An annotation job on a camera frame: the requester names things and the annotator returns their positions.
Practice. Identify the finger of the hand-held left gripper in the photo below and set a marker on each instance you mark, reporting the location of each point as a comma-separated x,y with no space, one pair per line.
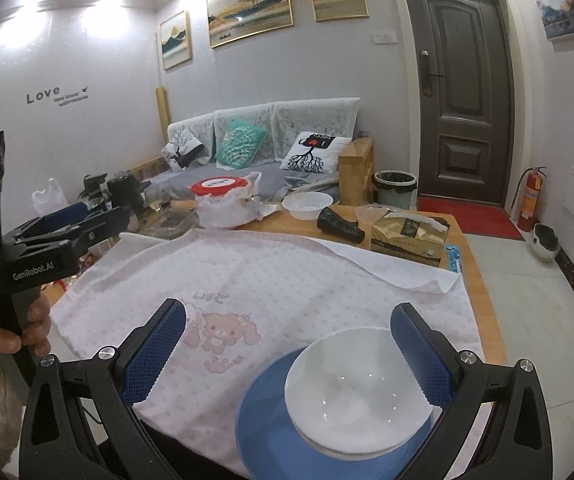
42,227
112,225

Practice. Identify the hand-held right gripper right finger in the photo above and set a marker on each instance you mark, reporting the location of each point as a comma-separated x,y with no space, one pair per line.
424,360

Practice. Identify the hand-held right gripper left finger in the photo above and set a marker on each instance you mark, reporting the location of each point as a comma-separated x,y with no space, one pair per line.
154,355

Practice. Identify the blue plate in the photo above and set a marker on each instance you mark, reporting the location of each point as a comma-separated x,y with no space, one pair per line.
262,410

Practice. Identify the white plastic bag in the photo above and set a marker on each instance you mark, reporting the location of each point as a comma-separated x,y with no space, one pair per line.
49,197

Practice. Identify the white pillow dark print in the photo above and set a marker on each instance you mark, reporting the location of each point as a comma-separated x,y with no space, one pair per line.
182,152

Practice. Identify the blue flat packet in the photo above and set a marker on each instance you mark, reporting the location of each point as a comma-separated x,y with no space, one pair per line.
453,258

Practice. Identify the clear plastic bag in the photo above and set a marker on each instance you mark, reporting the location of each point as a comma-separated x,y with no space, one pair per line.
222,212

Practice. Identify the upright wooden plank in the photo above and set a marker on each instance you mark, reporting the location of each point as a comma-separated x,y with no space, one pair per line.
163,125

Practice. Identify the red lid container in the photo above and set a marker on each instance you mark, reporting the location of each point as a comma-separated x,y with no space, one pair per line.
217,185

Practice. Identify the gold tissue box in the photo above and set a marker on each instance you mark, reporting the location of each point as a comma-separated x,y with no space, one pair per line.
407,237

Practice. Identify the red doormat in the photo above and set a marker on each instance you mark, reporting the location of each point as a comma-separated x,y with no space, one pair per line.
472,220

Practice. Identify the teal patterned pillow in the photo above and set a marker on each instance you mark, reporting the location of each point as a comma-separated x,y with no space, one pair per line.
239,145

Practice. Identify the white printed cloth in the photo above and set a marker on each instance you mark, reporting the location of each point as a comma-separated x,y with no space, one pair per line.
292,285

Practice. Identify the clear funnel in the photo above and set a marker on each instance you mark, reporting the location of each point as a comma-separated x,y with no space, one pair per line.
369,212

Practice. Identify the black hair dryer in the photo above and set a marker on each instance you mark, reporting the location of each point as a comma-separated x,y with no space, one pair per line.
339,225

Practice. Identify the white helmet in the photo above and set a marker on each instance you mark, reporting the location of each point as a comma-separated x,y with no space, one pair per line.
545,242

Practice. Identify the white trash bin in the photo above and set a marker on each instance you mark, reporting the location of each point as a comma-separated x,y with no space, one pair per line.
394,190

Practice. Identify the red fire extinguisher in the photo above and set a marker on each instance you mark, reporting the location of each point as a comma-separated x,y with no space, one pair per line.
531,200

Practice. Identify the small white plastic bowl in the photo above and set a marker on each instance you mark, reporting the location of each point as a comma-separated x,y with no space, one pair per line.
307,206

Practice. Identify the small framed mountain painting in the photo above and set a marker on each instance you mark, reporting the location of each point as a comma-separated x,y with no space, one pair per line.
174,40

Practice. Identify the wooden side box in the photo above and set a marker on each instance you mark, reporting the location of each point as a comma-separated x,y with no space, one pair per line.
356,170

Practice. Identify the white pillow black tree print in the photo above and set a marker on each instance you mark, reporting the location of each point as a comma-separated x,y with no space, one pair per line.
314,155

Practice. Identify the grey sofa with lace cover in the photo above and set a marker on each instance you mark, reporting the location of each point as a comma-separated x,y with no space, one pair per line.
312,120

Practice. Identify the dark brown door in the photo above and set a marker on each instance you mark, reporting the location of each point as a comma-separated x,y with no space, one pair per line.
462,110

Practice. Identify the wide framed tree painting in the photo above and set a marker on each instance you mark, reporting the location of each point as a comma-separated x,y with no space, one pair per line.
249,7

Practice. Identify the black wall lettering decal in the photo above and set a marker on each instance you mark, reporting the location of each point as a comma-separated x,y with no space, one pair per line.
42,96

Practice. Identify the white light switch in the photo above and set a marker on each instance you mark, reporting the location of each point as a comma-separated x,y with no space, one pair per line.
383,38

